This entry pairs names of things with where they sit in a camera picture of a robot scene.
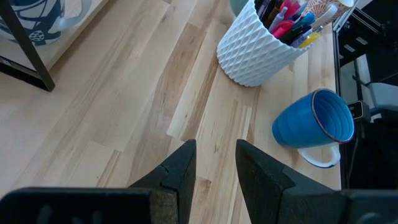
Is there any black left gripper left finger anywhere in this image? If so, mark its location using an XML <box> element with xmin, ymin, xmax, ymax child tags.
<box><xmin>129</xmin><ymin>139</ymin><xmax>197</xmax><ymax>224</ymax></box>

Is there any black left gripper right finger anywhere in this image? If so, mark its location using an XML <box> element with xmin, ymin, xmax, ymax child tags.
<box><xmin>235</xmin><ymin>139</ymin><xmax>346</xmax><ymax>224</ymax></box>

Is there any green mug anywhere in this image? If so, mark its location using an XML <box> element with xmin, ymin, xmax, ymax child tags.
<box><xmin>229</xmin><ymin>0</ymin><xmax>249</xmax><ymax>17</ymax></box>

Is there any cream mug orange pattern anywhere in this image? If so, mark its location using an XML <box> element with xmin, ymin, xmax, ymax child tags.
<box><xmin>306</xmin><ymin>0</ymin><xmax>355</xmax><ymax>24</ymax></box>

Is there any white mug blue pattern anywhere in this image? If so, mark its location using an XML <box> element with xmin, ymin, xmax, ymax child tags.
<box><xmin>0</xmin><ymin>0</ymin><xmax>93</xmax><ymax>47</ymax></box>

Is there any small black device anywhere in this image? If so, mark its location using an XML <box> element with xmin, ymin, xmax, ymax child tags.
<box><xmin>347</xmin><ymin>100</ymin><xmax>371</xmax><ymax>123</ymax></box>

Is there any white textured pen holder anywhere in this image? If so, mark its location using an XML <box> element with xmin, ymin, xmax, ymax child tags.
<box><xmin>216</xmin><ymin>0</ymin><xmax>312</xmax><ymax>88</ymax></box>

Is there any grey chair seat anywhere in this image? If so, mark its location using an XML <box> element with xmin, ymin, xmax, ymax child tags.
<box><xmin>368</xmin><ymin>82</ymin><xmax>398</xmax><ymax>116</ymax></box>

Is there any purple pen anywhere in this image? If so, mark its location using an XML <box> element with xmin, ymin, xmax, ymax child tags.
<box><xmin>290</xmin><ymin>27</ymin><xmax>315</xmax><ymax>48</ymax></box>

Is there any yellow highlighter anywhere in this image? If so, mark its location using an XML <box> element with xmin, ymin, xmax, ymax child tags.
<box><xmin>298</xmin><ymin>32</ymin><xmax>320</xmax><ymax>49</ymax></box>

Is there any pink marker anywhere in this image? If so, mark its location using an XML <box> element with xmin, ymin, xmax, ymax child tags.
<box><xmin>272</xmin><ymin>20</ymin><xmax>296</xmax><ymax>40</ymax></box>

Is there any teal pen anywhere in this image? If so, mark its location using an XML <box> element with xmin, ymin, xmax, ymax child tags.
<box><xmin>292</xmin><ymin>12</ymin><xmax>317</xmax><ymax>30</ymax></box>

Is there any lavender pen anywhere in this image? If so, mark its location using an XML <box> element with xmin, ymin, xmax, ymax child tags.
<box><xmin>269</xmin><ymin>6</ymin><xmax>289</xmax><ymax>32</ymax></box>

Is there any white pen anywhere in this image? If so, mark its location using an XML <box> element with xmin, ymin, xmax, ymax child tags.
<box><xmin>310</xmin><ymin>3</ymin><xmax>338</xmax><ymax>32</ymax></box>

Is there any black pen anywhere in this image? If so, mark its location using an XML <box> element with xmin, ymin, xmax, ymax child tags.
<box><xmin>254</xmin><ymin>0</ymin><xmax>277</xmax><ymax>22</ymax></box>

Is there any red marker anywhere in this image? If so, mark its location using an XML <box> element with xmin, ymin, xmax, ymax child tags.
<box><xmin>279</xmin><ymin>0</ymin><xmax>301</xmax><ymax>19</ymax></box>

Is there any black metal shelf leg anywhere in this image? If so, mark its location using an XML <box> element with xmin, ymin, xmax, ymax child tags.
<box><xmin>0</xmin><ymin>0</ymin><xmax>56</xmax><ymax>93</ymax></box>

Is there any blue mug white handle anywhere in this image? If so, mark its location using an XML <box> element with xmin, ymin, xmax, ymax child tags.
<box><xmin>272</xmin><ymin>88</ymin><xmax>355</xmax><ymax>169</ymax></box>

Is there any silver metal bracket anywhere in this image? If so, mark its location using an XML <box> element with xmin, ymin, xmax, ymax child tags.
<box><xmin>333</xmin><ymin>0</ymin><xmax>360</xmax><ymax>32</ymax></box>

